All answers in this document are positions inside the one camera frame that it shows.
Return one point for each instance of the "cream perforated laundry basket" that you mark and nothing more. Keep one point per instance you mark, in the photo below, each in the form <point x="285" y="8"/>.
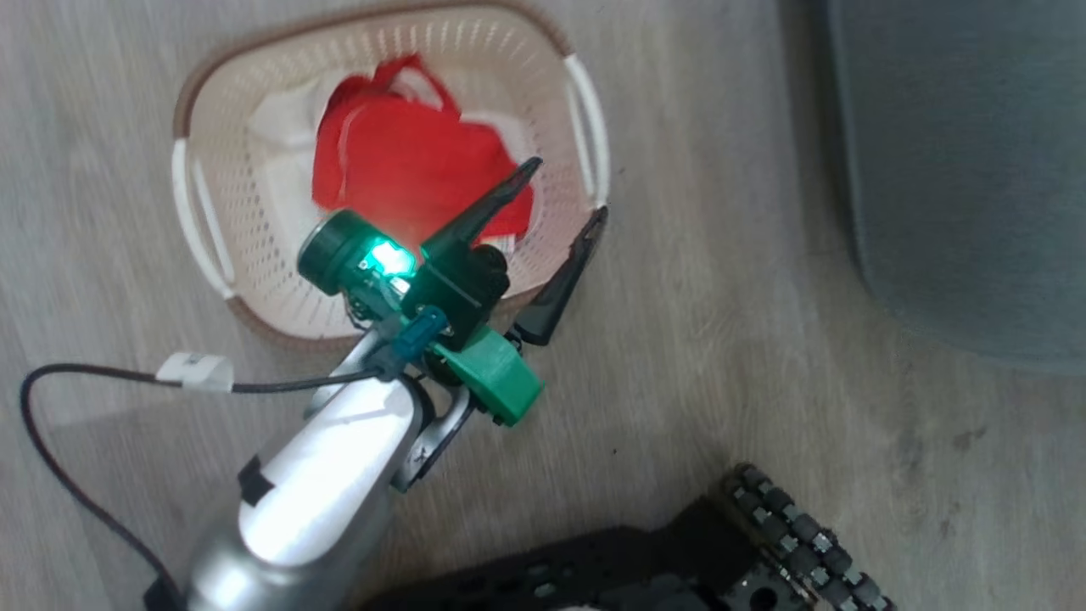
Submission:
<point x="254" y="280"/>

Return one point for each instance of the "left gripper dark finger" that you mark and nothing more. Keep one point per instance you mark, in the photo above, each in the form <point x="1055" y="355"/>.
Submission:
<point x="560" y="288"/>
<point x="484" y="212"/>

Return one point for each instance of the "green left wrist camera mount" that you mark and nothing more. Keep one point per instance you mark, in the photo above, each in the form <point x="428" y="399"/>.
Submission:
<point x="496" y="378"/>

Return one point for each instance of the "grey sofa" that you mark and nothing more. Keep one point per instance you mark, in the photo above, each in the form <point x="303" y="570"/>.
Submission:
<point x="976" y="170"/>

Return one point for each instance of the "white clothing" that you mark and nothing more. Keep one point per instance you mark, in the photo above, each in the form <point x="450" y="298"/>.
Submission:
<point x="284" y="119"/>

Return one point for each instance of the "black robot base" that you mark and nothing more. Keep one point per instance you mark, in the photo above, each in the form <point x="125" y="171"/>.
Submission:
<point x="594" y="568"/>

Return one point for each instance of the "red clothing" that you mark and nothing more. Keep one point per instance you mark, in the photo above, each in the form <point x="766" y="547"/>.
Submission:
<point x="399" y="161"/>

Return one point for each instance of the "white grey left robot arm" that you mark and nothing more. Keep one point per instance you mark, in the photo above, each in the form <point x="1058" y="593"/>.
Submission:
<point x="331" y="475"/>

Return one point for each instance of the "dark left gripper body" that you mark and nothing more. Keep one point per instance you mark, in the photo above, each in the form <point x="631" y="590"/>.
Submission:
<point x="450" y="288"/>

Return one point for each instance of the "black roller wheel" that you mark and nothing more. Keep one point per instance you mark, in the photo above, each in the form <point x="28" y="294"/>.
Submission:
<point x="797" y="535"/>

